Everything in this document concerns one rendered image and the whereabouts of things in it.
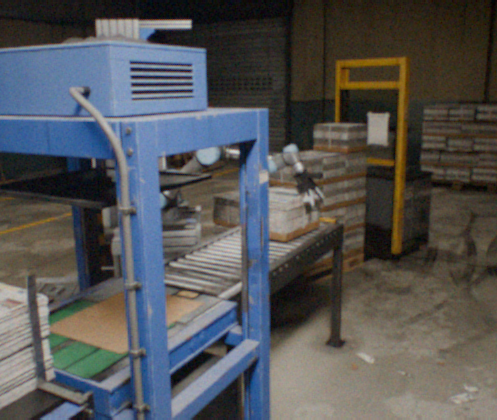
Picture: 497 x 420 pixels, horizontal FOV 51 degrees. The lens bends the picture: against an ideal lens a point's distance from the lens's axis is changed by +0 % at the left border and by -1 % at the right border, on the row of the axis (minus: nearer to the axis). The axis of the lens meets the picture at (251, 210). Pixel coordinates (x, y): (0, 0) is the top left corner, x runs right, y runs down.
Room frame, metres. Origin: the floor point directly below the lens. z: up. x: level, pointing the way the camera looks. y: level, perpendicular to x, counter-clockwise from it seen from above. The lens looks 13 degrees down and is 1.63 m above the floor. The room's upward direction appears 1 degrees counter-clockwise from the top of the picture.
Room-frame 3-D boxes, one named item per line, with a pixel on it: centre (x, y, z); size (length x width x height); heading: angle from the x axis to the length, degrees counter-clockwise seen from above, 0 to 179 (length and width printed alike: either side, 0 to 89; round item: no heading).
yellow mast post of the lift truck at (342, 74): (5.20, -0.89, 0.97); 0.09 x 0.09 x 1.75; 43
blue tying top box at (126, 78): (1.80, 0.52, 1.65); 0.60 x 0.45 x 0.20; 60
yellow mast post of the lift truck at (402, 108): (4.71, -1.33, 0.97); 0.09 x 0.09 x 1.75; 43
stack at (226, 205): (4.17, -0.26, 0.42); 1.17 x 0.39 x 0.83; 133
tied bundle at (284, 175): (4.26, -0.35, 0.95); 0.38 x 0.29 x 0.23; 43
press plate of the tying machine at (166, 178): (1.80, 0.52, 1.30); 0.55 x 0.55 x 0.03; 60
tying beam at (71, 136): (1.80, 0.52, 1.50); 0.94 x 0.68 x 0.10; 60
